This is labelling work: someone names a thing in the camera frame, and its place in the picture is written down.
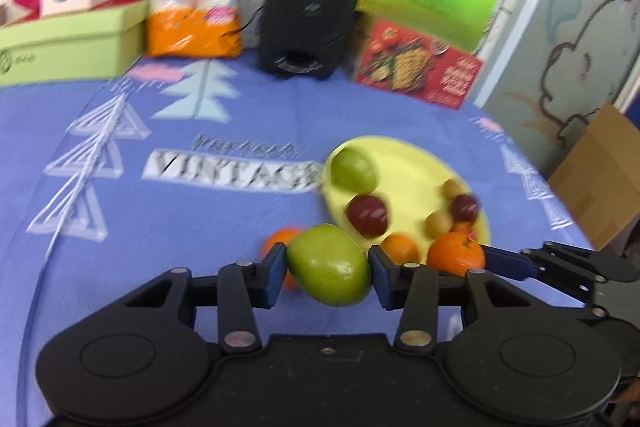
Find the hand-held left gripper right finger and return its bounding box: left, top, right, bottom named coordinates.
left=367, top=246, right=545, bottom=354

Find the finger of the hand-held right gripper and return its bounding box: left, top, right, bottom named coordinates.
left=481, top=245, right=608, bottom=309
left=520, top=241, right=640, bottom=284

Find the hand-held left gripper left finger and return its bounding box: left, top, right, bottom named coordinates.
left=120, top=243, right=289, bottom=354

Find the small orange mandarin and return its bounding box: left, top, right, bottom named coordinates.
left=381, top=233, right=420, bottom=264

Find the orange mandarin with dark spot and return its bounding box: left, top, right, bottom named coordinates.
left=426, top=232, right=487, bottom=278

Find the large green jujube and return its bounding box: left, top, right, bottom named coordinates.
left=286, top=223, right=373, bottom=307

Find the dark purple plum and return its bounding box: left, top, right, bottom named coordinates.
left=449, top=193, right=482, bottom=224
left=346, top=194, right=390, bottom=238

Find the yellow plate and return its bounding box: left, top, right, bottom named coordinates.
left=321, top=135, right=492, bottom=269

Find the small green jujube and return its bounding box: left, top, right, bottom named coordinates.
left=330, top=148, right=379, bottom=194

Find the large brown cardboard box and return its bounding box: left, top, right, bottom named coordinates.
left=547, top=102, right=640, bottom=253

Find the blue printed tablecloth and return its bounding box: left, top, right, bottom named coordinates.
left=0, top=52, right=601, bottom=427

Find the red cracker box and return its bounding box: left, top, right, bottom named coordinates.
left=352, top=18, right=485, bottom=110

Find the black speaker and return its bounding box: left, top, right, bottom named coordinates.
left=257, top=0, right=369, bottom=82

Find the light green box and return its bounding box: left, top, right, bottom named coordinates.
left=0, top=2, right=150, bottom=89

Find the thin black speaker cable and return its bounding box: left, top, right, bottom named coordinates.
left=227, top=4, right=269, bottom=39

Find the white door frame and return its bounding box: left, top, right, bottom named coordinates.
left=472, top=0, right=577, bottom=108

